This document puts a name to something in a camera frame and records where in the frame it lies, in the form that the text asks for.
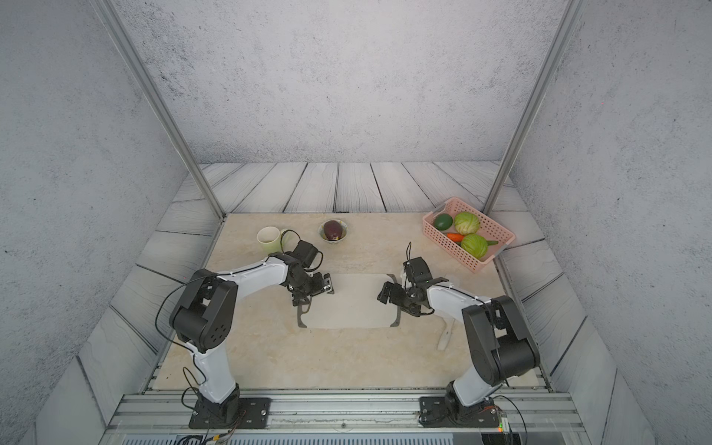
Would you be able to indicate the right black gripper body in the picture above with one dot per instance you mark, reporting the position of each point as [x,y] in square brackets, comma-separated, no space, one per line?
[409,306]

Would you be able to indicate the left aluminium frame post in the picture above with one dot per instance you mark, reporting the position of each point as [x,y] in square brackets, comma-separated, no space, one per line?
[121,39]

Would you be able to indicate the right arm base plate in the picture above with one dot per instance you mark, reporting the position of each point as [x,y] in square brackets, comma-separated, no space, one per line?
[447,412]

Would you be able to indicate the dark green avocado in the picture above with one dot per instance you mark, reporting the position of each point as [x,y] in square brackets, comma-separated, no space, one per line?
[443,222]

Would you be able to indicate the small patterned bowl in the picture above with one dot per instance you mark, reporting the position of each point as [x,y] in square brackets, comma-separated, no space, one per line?
[321,232]

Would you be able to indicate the right aluminium frame post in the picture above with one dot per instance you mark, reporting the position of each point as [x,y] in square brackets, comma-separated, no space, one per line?
[547,72]

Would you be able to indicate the upper green cabbage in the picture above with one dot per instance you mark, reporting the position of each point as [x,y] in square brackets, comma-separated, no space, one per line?
[466,223]

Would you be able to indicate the orange carrot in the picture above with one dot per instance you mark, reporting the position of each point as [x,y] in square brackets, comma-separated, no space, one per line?
[457,238]

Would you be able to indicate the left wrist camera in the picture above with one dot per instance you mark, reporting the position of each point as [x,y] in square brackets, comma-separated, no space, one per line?
[305,253]

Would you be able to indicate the green cabbage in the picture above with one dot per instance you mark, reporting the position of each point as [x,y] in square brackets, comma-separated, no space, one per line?
[466,223]
[477,246]

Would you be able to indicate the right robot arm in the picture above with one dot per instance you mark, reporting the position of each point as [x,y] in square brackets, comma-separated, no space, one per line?
[499,341]

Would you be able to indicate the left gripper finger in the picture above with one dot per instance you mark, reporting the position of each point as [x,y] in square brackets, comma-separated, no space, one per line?
[327,284]
[301,300]

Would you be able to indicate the light green mug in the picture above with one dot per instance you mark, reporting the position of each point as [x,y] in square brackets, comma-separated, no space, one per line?
[272,239]

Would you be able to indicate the purple eggplant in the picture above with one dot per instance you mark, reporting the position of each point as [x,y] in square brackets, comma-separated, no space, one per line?
[333,230]

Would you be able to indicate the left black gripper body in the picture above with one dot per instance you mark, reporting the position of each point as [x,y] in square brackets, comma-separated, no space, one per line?
[309,286]

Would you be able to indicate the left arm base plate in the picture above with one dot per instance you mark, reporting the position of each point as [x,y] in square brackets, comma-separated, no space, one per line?
[240,413]

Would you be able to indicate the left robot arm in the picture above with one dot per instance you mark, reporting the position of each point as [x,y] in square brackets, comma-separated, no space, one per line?
[203,316]

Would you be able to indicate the pink plastic basket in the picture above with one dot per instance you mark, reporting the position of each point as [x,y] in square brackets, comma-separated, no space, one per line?
[489,229]

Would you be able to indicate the aluminium frame post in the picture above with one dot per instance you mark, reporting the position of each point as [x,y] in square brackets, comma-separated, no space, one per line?
[547,72]
[121,39]

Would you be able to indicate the lower green cabbage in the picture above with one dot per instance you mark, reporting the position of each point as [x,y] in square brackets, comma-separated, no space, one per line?
[477,246]

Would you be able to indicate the aluminium mounting rail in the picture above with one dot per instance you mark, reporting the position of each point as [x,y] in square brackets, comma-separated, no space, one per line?
[165,414]

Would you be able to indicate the grey-rimmed white cutting board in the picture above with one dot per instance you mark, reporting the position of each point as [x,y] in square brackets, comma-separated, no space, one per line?
[353,304]

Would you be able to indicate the white speckled knife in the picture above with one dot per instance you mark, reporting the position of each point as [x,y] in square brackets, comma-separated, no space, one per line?
[446,334]

